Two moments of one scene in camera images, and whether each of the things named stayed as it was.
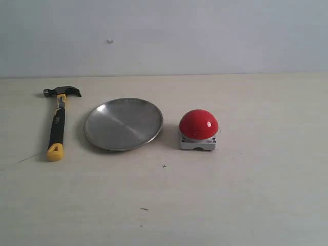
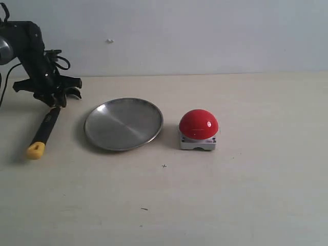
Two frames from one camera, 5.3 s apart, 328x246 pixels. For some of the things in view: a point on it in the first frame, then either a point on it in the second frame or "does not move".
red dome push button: (198, 128) does not move
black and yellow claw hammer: (55, 151) -> (36, 149)
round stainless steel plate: (123, 124) does not move
